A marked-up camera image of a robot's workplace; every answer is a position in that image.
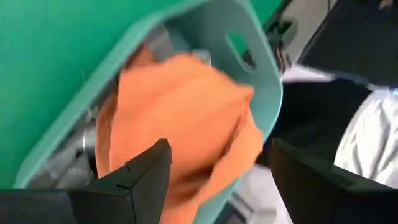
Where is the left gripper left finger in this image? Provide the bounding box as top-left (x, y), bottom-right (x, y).
top-left (0, 138), bottom-right (172, 224)

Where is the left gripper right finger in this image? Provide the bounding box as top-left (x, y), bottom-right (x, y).
top-left (269, 138), bottom-right (398, 224)

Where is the orange towel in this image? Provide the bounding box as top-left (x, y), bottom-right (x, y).
top-left (94, 46), bottom-right (266, 224)

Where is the teal plastic basket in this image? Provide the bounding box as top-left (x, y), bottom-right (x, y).
top-left (13, 0), bottom-right (284, 224)

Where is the white grey fabric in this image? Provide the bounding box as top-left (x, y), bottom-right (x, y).
top-left (333, 88), bottom-right (398, 190)

